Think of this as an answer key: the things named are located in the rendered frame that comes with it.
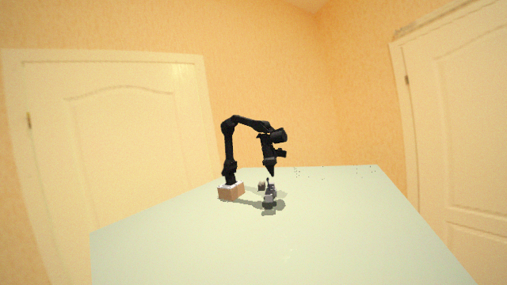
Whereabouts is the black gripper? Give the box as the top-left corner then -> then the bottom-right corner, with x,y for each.
261,145 -> 277,177

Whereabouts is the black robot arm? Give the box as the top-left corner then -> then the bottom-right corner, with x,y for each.
220,115 -> 288,185

